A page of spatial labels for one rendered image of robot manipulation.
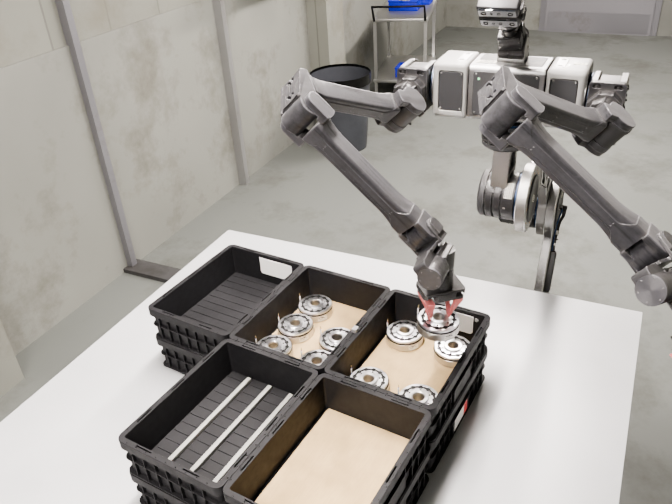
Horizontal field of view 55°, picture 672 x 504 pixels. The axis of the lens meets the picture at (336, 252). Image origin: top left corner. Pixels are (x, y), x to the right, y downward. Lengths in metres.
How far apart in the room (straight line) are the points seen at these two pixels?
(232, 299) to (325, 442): 0.68
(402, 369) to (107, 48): 2.54
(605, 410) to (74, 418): 1.47
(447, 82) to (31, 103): 2.15
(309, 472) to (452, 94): 1.04
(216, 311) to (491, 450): 0.91
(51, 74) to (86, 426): 1.97
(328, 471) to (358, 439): 0.11
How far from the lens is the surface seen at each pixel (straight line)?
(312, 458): 1.57
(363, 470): 1.54
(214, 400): 1.75
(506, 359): 2.03
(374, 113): 1.64
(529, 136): 1.30
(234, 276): 2.20
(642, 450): 2.85
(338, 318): 1.95
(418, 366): 1.78
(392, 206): 1.45
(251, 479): 1.48
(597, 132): 1.59
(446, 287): 1.54
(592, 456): 1.81
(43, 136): 3.46
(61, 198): 3.57
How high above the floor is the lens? 2.01
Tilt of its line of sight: 31 degrees down
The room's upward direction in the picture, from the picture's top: 4 degrees counter-clockwise
